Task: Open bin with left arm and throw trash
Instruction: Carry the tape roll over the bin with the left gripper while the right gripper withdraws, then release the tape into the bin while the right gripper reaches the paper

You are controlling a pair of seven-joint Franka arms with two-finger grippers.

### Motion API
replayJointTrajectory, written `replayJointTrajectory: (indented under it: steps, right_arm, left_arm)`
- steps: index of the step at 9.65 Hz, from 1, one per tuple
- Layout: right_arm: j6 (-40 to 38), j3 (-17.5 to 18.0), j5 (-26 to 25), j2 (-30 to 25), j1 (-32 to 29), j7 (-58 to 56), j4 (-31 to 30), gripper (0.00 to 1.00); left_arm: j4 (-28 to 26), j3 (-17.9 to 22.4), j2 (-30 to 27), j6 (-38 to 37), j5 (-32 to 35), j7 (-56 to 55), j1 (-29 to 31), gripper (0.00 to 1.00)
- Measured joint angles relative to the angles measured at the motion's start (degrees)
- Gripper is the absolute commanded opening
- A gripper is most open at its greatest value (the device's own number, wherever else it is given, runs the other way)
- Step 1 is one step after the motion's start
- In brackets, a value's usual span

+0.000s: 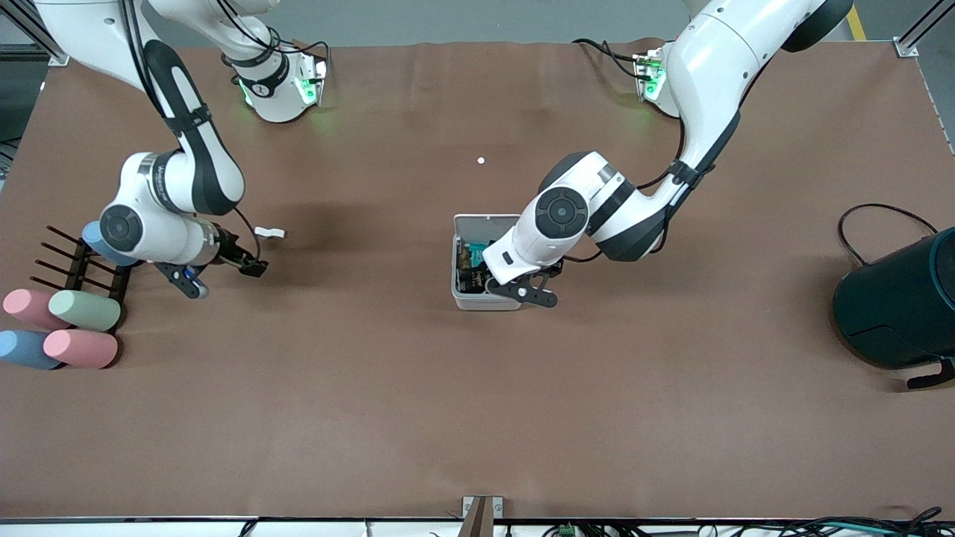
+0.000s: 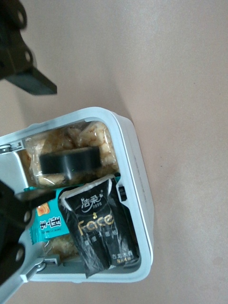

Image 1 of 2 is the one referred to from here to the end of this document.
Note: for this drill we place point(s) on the light blue plastic cup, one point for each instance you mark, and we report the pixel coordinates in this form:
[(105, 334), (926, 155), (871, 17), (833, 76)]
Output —
[(93, 237), (26, 349)]

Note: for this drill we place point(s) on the small white plastic piece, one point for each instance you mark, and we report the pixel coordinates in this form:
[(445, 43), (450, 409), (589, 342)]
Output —
[(270, 233)]

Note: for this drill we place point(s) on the white table edge rail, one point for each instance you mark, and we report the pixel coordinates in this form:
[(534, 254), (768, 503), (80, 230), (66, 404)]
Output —
[(149, 529)]

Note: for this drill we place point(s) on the dark teal electric kettle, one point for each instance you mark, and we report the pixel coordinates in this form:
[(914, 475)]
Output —
[(895, 306)]

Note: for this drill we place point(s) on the pale green plastic cup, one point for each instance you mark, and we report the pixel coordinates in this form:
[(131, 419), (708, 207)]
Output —
[(86, 310)]

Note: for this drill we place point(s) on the metal table edge bracket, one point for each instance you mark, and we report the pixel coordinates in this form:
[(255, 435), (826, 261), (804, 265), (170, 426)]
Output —
[(481, 514)]

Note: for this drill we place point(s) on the brown table cover sheet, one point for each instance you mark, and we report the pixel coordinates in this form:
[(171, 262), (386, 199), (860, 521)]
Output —
[(373, 410)]

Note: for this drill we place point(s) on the pink plastic cup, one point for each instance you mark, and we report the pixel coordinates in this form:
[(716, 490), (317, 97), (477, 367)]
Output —
[(26, 307), (80, 349)]

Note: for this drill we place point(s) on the black right camera mount bracket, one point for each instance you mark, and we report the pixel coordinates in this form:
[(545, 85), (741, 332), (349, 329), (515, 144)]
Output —
[(233, 252)]

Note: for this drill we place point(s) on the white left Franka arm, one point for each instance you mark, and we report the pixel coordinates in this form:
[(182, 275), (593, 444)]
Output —
[(716, 74)]

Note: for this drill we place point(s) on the green terminal connector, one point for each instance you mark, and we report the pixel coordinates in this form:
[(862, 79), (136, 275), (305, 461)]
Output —
[(567, 530)]

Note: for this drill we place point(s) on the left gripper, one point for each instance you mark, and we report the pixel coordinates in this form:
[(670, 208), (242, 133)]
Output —
[(473, 277)]

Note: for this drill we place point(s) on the teal snack packet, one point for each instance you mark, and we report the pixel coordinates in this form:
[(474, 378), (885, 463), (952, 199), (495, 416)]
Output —
[(476, 246)]

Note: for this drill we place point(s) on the small white lidded bin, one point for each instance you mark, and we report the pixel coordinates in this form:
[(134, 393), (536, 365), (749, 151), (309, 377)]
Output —
[(466, 302)]

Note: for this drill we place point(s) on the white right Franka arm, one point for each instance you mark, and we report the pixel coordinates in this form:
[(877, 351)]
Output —
[(157, 224)]

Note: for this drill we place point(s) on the clear bag of cookies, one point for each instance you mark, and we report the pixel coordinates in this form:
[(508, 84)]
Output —
[(461, 262)]

